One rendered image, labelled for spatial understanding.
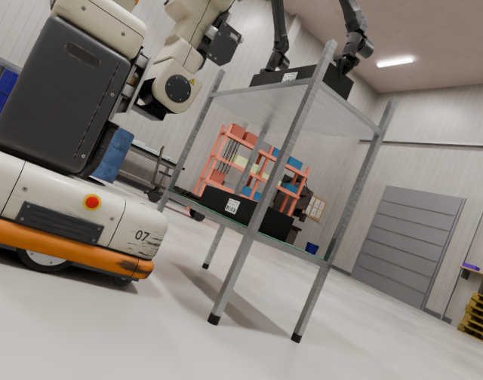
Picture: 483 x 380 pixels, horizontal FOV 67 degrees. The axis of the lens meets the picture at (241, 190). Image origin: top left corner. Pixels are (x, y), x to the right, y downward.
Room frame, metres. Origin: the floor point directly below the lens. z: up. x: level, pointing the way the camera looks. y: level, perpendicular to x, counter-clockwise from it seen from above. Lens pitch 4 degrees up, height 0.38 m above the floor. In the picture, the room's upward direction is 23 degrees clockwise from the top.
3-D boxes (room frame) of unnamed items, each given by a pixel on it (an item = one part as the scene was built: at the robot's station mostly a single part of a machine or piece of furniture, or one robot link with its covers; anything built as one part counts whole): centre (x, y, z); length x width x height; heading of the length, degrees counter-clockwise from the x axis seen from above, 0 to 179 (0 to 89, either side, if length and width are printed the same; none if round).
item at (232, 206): (1.77, -0.04, 0.41); 0.57 x 0.17 x 0.11; 32
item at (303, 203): (11.50, -1.71, 1.18); 1.24 x 1.06 x 2.37; 121
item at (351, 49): (1.52, -0.19, 1.21); 0.10 x 0.07 x 0.07; 34
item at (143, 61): (1.47, 0.50, 0.68); 0.28 x 0.27 x 0.25; 34
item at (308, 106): (1.77, -0.04, 0.55); 0.91 x 0.46 x 1.10; 32
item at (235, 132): (9.53, -0.22, 1.22); 2.72 x 0.71 x 2.44; 118
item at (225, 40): (1.49, 0.37, 0.99); 0.28 x 0.16 x 0.22; 34
